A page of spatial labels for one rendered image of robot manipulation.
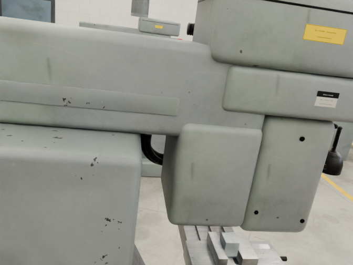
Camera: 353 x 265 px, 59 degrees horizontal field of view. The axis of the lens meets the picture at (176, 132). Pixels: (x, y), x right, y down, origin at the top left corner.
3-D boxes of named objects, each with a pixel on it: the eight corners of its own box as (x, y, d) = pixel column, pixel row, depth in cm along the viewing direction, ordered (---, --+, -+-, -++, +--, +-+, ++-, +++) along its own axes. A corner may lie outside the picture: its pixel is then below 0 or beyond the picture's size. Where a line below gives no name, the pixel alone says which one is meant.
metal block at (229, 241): (231, 245, 117) (234, 232, 116) (237, 256, 112) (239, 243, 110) (218, 245, 116) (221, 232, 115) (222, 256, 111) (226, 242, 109)
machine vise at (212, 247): (265, 254, 127) (271, 232, 124) (282, 283, 113) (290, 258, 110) (182, 255, 121) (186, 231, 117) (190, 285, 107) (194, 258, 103)
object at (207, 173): (218, 183, 99) (233, 103, 91) (244, 230, 76) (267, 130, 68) (159, 180, 96) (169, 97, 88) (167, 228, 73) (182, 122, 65)
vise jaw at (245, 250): (241, 240, 123) (244, 232, 122) (256, 267, 109) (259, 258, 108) (227, 240, 122) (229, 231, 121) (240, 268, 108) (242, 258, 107)
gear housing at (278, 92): (306, 101, 93) (314, 68, 90) (362, 125, 71) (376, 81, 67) (198, 90, 88) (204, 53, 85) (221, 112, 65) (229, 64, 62)
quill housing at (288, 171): (274, 197, 101) (299, 101, 91) (308, 237, 81) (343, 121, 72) (218, 194, 98) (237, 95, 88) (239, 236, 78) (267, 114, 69)
